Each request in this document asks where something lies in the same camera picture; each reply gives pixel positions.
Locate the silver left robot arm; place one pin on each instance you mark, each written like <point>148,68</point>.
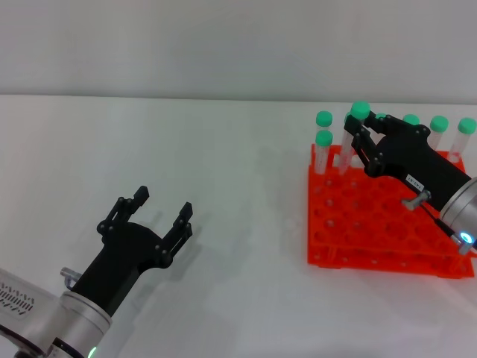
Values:
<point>44,320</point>

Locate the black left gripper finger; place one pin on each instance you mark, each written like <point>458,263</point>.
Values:
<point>182,223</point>
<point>124,209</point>

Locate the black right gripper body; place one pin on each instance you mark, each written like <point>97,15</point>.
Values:
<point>410,156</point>

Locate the orange test tube rack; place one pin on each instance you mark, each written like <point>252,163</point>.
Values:
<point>372,231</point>

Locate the clear test tube green cap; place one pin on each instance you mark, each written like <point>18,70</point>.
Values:
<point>360,109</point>
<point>439,124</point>
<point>348,118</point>
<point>467,126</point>
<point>381,116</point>
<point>324,137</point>
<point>411,118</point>
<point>324,118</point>

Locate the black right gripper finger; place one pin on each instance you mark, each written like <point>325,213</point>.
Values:
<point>367,149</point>
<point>382,125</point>

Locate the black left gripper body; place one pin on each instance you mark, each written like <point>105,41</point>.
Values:
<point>123,253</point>

